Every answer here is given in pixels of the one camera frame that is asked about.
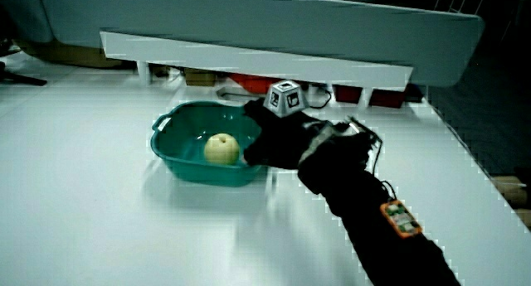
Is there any person's right hand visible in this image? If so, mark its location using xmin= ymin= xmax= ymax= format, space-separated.
xmin=242 ymin=79 xmax=333 ymax=171

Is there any yellow-green apple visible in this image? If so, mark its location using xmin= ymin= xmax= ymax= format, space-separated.
xmin=203 ymin=133 xmax=241 ymax=167

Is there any green plastic basin plate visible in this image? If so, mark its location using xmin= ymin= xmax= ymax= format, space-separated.
xmin=149 ymin=100 xmax=269 ymax=188

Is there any person's right forearm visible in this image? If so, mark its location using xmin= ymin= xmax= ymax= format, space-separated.
xmin=296 ymin=120 xmax=462 ymax=286

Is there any red plastic bin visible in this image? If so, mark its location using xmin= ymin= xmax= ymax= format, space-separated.
xmin=229 ymin=72 xmax=284 ymax=95

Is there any dark red box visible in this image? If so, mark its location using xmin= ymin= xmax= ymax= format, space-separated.
xmin=333 ymin=84 xmax=363 ymax=104
xmin=368 ymin=88 xmax=407 ymax=109

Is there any long white bench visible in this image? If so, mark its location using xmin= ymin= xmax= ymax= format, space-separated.
xmin=99 ymin=30 xmax=414 ymax=89

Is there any small cardboard box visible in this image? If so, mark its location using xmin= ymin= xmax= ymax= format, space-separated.
xmin=183 ymin=67 xmax=217 ymax=88

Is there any large white panel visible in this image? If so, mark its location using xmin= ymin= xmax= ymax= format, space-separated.
xmin=37 ymin=0 xmax=485 ymax=88

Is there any orange sensor module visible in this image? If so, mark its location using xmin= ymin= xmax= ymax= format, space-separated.
xmin=379 ymin=199 xmax=424 ymax=240

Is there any flat brown cardboard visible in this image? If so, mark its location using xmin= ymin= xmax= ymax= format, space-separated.
xmin=15 ymin=38 xmax=126 ymax=70

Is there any wooden stool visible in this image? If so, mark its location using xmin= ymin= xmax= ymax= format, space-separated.
xmin=490 ymin=175 xmax=531 ymax=230

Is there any black stand leg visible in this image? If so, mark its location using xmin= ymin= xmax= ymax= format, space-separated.
xmin=0 ymin=37 xmax=48 ymax=87

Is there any black floor cable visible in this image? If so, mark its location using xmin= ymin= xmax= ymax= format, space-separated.
xmin=305 ymin=85 xmax=334 ymax=110

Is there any black sensor cable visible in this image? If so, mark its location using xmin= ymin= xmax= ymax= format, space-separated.
xmin=347 ymin=116 xmax=399 ymax=201

